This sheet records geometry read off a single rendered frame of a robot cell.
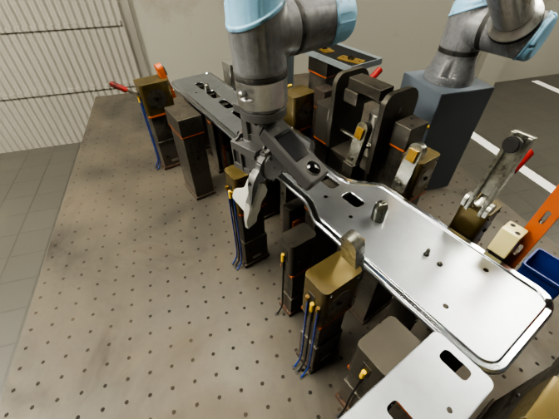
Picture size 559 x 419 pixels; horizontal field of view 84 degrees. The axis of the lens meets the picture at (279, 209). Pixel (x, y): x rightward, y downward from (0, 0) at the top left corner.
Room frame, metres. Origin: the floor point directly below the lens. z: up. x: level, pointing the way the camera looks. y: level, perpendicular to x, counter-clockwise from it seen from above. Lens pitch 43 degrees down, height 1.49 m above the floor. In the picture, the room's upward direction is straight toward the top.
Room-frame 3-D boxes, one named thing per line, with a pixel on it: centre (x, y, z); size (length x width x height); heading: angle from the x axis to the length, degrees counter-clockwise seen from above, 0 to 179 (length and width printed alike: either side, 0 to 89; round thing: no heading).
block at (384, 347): (0.21, -0.17, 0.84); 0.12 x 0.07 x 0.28; 125
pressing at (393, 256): (0.78, -0.01, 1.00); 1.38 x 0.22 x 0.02; 35
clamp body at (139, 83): (1.13, 0.48, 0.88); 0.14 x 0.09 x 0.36; 125
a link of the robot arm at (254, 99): (0.45, 0.03, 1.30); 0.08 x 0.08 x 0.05
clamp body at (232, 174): (0.61, 0.10, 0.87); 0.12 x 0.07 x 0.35; 125
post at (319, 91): (0.97, -0.14, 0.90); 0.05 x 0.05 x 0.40; 35
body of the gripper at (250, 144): (0.45, 0.03, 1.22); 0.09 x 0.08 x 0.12; 47
